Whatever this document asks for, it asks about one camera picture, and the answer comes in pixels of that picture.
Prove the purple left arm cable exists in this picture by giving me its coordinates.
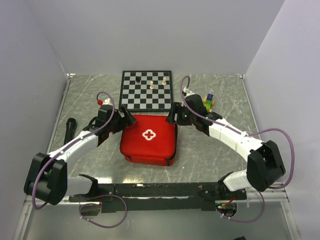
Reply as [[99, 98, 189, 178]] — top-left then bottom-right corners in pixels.
[[31, 91, 116, 210]]

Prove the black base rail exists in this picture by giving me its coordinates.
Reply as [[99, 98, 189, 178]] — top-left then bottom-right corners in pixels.
[[68, 182, 241, 213]]

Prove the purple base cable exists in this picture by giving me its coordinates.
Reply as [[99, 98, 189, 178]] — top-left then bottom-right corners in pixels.
[[216, 191, 266, 223], [78, 194, 128, 229]]

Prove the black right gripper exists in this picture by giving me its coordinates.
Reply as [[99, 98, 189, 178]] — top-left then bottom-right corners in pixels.
[[165, 102, 197, 126]]

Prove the colourful toy block car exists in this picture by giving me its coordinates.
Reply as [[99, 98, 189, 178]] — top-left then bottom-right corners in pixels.
[[203, 93, 215, 113]]

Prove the cream chess queen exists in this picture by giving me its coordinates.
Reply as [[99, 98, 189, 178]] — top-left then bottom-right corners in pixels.
[[162, 76, 167, 86]]

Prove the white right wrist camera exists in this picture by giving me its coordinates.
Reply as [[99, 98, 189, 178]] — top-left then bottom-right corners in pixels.
[[182, 87, 195, 98]]

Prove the black white chessboard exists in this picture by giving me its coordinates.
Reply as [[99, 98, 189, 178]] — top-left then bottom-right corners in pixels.
[[118, 70, 174, 112]]

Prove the cream chess pawn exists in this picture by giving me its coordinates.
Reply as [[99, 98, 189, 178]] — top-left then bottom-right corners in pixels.
[[149, 81, 154, 90]]

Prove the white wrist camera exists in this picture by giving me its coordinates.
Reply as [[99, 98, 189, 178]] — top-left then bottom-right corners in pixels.
[[97, 98, 113, 106], [182, 87, 195, 98]]

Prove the red black medicine case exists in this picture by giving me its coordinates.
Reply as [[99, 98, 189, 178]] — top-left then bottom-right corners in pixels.
[[119, 114, 178, 166]]

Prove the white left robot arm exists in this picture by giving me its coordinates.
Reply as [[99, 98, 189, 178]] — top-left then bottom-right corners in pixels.
[[23, 104, 136, 205]]

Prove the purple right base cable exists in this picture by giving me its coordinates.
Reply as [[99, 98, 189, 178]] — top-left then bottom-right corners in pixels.
[[216, 191, 266, 223]]

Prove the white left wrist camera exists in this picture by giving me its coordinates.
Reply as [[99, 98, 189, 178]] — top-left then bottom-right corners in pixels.
[[97, 98, 113, 106]]

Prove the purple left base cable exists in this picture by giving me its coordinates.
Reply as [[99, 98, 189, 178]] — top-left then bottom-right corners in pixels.
[[78, 194, 128, 229]]

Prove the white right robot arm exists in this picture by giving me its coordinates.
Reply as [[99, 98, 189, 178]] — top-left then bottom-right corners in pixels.
[[166, 94, 286, 200]]

